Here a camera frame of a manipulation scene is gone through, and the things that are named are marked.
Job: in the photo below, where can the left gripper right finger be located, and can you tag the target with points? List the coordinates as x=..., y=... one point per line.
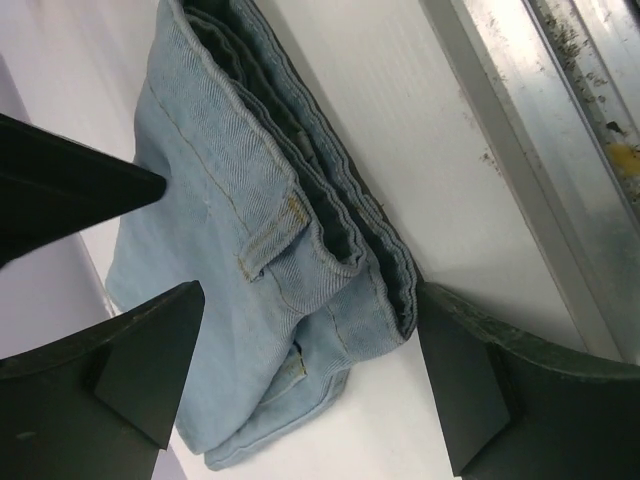
x=512, y=405

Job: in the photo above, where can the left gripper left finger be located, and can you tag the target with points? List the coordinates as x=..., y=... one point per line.
x=101, y=403

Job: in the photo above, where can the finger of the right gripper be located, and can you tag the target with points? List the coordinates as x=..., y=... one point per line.
x=52, y=187

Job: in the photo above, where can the light blue denim skirt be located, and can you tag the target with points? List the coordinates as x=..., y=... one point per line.
x=303, y=275

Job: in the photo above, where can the aluminium extrusion frame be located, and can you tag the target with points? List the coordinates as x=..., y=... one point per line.
x=555, y=241

